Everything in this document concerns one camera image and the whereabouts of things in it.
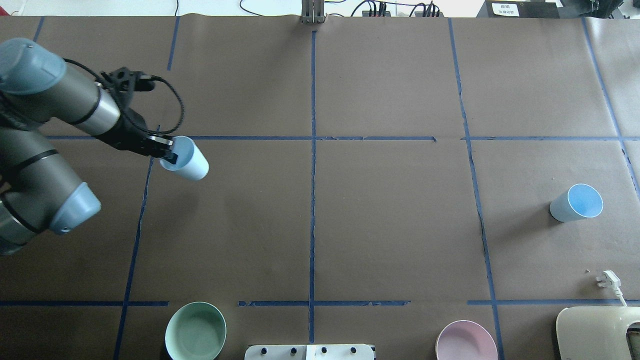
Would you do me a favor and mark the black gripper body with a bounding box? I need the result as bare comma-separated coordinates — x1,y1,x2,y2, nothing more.
102,108,172,157

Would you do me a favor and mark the light blue cup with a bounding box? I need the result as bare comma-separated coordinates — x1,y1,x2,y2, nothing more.
549,183,604,223
158,136,210,182

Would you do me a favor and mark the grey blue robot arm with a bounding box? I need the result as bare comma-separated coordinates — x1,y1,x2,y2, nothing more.
0,38,180,256

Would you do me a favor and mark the green bowl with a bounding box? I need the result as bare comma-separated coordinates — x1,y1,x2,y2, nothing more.
164,301,227,360

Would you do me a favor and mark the black power strip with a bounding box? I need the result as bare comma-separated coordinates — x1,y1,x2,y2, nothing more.
350,0,445,18

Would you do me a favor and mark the pink bowl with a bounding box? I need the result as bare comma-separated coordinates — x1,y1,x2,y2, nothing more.
434,320,499,360

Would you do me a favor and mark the black box with label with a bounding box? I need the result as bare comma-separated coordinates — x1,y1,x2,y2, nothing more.
476,0,560,19

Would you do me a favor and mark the cream toaster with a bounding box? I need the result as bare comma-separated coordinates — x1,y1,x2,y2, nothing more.
555,306,640,360

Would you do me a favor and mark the white power plug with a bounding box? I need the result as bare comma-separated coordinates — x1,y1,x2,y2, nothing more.
595,269,622,296

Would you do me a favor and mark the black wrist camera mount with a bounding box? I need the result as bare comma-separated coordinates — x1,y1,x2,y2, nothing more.
99,67,155,109

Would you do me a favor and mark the aluminium frame post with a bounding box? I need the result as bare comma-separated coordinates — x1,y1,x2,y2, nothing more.
300,0,326,24

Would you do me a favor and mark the white mounting post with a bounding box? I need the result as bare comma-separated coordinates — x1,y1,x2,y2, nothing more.
244,343,377,360

